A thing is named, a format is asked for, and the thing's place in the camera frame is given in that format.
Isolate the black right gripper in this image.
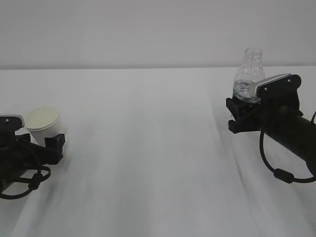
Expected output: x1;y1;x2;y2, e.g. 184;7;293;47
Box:
226;96;316;170

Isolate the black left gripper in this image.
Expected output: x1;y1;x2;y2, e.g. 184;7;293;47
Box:
0;132;65;195

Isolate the white paper cup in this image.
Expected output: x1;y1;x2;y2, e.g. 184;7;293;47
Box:
25;105;63;147

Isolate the clear water bottle green label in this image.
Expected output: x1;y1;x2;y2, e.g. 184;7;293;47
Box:
233;47;266;104

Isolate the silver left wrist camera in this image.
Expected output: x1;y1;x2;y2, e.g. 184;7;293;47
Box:
0;114;25;132

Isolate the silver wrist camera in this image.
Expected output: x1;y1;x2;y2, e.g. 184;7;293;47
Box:
249;74;301;100
0;114;25;132

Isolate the black left camera cable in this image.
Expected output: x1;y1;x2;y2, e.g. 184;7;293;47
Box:
0;140;52;200

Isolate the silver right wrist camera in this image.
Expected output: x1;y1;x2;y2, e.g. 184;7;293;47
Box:
249;74;301;100

